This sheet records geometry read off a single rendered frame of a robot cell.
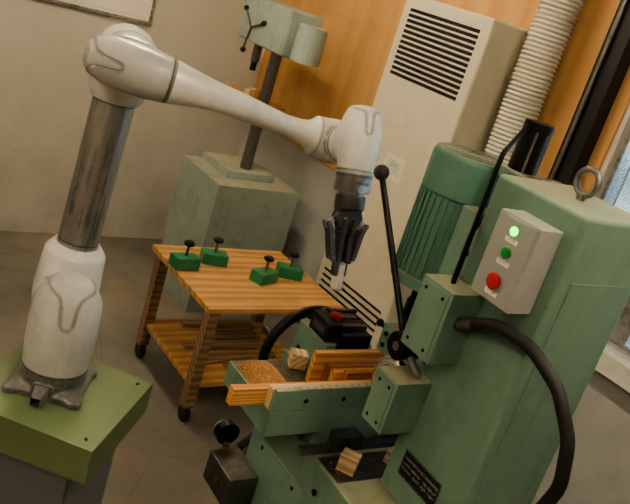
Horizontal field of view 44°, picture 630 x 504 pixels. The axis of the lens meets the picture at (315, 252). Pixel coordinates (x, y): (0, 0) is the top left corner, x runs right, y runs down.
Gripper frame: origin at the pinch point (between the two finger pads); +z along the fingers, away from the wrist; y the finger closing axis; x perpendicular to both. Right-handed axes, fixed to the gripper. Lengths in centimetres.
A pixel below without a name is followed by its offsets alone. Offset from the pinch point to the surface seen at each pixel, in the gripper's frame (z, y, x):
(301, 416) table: 27.6, -18.4, -19.6
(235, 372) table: 22.8, -26.5, -3.1
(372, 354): 16.6, 5.5, -11.3
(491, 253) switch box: -16, -9, -56
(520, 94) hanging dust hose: -63, 112, 55
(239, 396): 23.3, -33.0, -17.1
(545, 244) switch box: -19, -7, -66
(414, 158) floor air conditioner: -34, 99, 93
